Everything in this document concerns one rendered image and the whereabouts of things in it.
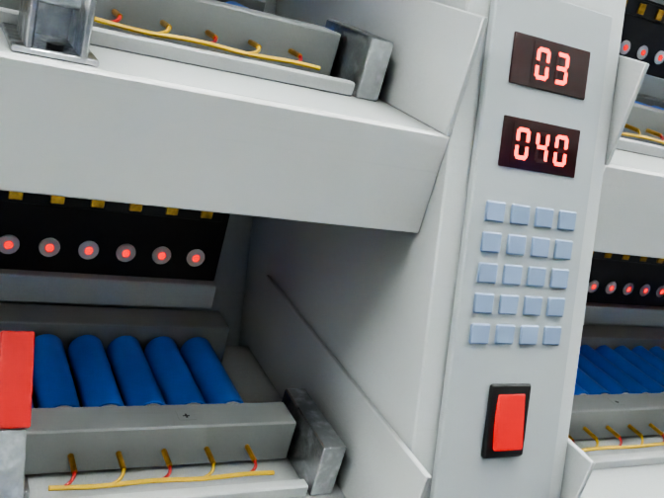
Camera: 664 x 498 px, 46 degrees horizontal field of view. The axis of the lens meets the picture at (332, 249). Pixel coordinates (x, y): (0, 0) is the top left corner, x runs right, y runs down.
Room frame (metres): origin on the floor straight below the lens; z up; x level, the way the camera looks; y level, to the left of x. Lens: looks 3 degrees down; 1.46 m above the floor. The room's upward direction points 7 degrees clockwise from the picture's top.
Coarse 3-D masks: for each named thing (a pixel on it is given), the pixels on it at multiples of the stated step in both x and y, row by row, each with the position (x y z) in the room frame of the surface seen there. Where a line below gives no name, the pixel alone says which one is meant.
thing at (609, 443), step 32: (608, 256) 0.61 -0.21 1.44; (640, 256) 0.63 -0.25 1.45; (608, 288) 0.63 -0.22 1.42; (640, 288) 0.65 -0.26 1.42; (608, 320) 0.64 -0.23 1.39; (640, 320) 0.65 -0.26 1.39; (608, 352) 0.59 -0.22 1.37; (640, 352) 0.61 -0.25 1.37; (576, 384) 0.52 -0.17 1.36; (608, 384) 0.54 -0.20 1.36; (640, 384) 0.55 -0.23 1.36; (576, 416) 0.47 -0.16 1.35; (608, 416) 0.49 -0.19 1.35; (640, 416) 0.50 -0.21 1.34; (576, 448) 0.37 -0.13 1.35; (608, 448) 0.47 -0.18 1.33; (640, 448) 0.50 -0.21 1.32; (576, 480) 0.37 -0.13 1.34; (608, 480) 0.45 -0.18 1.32; (640, 480) 0.46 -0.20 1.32
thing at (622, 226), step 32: (640, 0) 0.61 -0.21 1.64; (640, 32) 0.62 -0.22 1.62; (640, 64) 0.37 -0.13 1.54; (640, 96) 0.61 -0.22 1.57; (640, 128) 0.49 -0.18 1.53; (608, 160) 0.38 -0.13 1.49; (640, 160) 0.43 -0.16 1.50; (608, 192) 0.39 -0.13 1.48; (640, 192) 0.40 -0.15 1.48; (608, 224) 0.40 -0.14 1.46; (640, 224) 0.41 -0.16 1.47
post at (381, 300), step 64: (448, 0) 0.34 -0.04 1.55; (576, 0) 0.36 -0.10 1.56; (448, 192) 0.33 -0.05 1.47; (256, 256) 0.50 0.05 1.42; (320, 256) 0.42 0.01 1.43; (384, 256) 0.37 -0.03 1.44; (448, 256) 0.34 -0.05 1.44; (320, 320) 0.41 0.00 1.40; (384, 320) 0.36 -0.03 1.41; (448, 320) 0.34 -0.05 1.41; (576, 320) 0.38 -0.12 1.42; (384, 384) 0.36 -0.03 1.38
